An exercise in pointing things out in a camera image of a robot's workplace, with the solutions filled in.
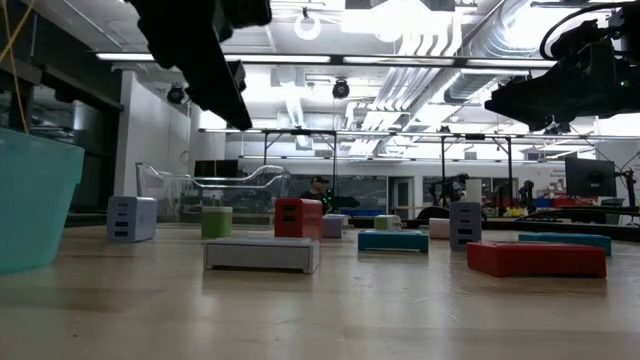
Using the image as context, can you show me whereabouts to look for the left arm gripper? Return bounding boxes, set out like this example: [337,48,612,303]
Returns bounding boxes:
[124,0,274,132]

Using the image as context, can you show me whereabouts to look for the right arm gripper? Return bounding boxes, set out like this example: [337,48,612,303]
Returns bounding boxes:
[483,3,640,133]

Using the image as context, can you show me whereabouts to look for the teal box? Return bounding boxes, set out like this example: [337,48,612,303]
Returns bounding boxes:
[518,232,613,257]
[357,229,430,254]

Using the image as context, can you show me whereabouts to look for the white green cube charger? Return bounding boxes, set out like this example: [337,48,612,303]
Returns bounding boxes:
[201,206,234,239]

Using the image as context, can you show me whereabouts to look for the light blue multiport charger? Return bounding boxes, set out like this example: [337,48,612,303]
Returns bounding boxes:
[449,201,483,252]
[106,195,159,244]

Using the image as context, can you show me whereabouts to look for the red multiport charger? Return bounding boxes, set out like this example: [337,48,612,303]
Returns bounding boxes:
[274,197,324,241]

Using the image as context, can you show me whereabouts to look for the red box with display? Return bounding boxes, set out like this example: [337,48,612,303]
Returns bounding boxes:
[466,241,608,279]

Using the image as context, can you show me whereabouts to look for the pale blue box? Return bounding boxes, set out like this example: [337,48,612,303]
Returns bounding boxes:
[203,237,321,275]

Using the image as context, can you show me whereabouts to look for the wide blue charger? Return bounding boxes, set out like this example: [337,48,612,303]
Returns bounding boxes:
[322,213,349,239]

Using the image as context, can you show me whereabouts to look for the long ceiling light bar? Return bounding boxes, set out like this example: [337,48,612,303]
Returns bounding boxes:
[94,51,556,69]

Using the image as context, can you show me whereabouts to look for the black computer monitor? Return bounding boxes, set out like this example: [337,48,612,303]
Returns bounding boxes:
[565,157,618,198]

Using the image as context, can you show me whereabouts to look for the clear plastic bin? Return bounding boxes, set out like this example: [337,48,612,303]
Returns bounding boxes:
[135,162,292,224]

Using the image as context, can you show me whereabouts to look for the person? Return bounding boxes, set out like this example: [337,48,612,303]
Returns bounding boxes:
[298,175,332,215]

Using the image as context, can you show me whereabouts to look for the pink cube charger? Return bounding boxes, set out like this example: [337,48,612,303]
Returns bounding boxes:
[428,217,452,240]

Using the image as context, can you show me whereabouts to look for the small green plug charger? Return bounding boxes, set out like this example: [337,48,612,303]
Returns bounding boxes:
[373,214,403,232]

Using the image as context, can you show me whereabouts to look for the green plastic bin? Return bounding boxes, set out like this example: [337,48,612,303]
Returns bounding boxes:
[0,127,86,276]

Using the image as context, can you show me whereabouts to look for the black wall screen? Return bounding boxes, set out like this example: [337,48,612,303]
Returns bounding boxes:
[193,159,239,179]

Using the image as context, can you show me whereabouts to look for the black metal gantry frame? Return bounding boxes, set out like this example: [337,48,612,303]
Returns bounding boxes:
[262,128,514,211]

